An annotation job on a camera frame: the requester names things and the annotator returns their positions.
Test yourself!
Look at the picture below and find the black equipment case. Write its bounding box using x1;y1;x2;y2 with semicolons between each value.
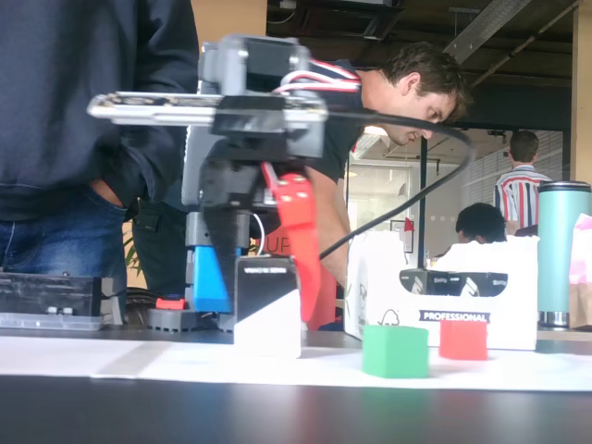
0;271;117;325

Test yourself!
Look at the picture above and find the white paper sheet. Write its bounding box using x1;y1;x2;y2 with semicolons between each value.
0;335;592;394

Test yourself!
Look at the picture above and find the red white servo wire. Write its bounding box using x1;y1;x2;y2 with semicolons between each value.
252;212;268;256

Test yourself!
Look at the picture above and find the man in striped shirt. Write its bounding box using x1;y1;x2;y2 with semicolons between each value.
494;129;554;232

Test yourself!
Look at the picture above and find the clear plastic tray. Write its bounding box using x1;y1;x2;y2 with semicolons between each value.
0;312;105;332

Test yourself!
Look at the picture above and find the black camera cable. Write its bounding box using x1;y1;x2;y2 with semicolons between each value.
318;108;477;260

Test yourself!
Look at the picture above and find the red cube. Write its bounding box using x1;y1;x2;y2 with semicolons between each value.
438;319;489;361

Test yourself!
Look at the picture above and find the black partition frame post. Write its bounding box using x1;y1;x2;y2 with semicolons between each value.
418;138;429;272

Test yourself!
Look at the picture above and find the person in navy hoodie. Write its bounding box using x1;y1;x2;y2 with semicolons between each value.
0;0;200;320

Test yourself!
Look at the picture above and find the teal thermos bottle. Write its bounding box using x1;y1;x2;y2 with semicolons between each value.
537;180;592;327

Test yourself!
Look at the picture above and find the white carton with Professional label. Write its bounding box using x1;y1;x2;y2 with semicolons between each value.
344;230;540;352

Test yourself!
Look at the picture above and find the seated person with black hair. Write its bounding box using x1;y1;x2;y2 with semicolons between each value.
455;203;508;244

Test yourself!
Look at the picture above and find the brown paper bag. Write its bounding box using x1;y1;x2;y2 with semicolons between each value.
568;282;592;330

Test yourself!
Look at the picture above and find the green cube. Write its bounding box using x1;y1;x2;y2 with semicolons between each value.
361;324;430;379

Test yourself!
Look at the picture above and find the black steel ceiling beam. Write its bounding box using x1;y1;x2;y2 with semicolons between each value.
442;0;582;66

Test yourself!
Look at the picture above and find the grey robot arm blue base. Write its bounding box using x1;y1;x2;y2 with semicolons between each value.
147;34;325;334

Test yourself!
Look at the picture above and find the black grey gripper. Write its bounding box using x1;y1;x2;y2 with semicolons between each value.
201;132;325;323

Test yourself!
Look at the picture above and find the man in black t-shirt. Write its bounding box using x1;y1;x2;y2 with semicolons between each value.
131;41;473;325

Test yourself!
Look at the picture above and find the servo wire bundle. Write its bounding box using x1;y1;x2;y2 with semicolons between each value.
272;59;362;96

